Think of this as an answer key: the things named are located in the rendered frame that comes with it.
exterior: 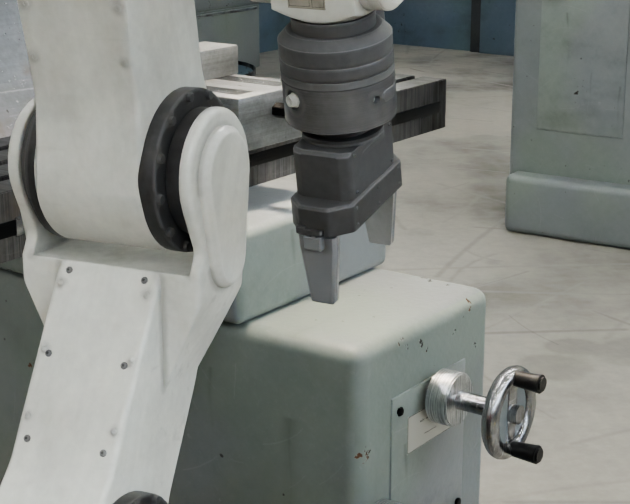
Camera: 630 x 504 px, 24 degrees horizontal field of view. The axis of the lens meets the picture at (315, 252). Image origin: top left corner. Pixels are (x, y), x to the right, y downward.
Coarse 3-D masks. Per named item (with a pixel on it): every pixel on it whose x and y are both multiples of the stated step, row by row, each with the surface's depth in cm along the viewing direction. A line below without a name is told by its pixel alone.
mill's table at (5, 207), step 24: (408, 96) 228; (432, 96) 234; (408, 120) 229; (432, 120) 235; (0, 144) 186; (288, 144) 203; (0, 168) 173; (264, 168) 200; (288, 168) 205; (0, 192) 161; (0, 216) 161; (0, 240) 162; (24, 240) 165
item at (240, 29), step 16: (208, 0) 749; (224, 0) 759; (240, 0) 770; (208, 16) 751; (224, 16) 762; (240, 16) 773; (256, 16) 784; (208, 32) 753; (224, 32) 764; (240, 32) 775; (256, 32) 786; (240, 48) 777; (256, 48) 788; (256, 64) 792
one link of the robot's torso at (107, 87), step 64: (64, 0) 117; (128, 0) 115; (192, 0) 124; (64, 64) 119; (128, 64) 117; (192, 64) 125; (64, 128) 121; (128, 128) 119; (64, 192) 123; (128, 192) 120
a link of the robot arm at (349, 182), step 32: (288, 96) 110; (320, 96) 109; (352, 96) 109; (384, 96) 110; (320, 128) 110; (352, 128) 110; (384, 128) 115; (320, 160) 111; (352, 160) 111; (384, 160) 116; (320, 192) 113; (352, 192) 112; (384, 192) 117; (320, 224) 112; (352, 224) 112
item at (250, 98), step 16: (208, 80) 191; (224, 80) 191; (240, 80) 191; (256, 80) 191; (272, 80) 191; (224, 96) 180; (240, 96) 180; (256, 96) 181; (272, 96) 184; (240, 112) 179; (256, 112) 182; (256, 128) 182; (272, 128) 185; (288, 128) 188; (256, 144) 183; (272, 144) 186
